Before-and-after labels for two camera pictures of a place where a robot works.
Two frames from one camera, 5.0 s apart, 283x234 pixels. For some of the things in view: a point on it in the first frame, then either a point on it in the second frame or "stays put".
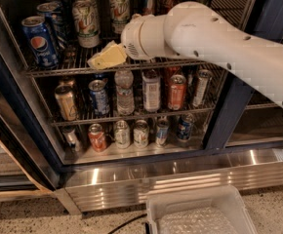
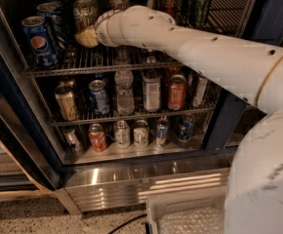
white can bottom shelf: x=122 y=136 stays put
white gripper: x=131 y=38 -> x=102 y=32
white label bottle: x=151 y=84 stays put
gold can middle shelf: x=64 y=97 stays put
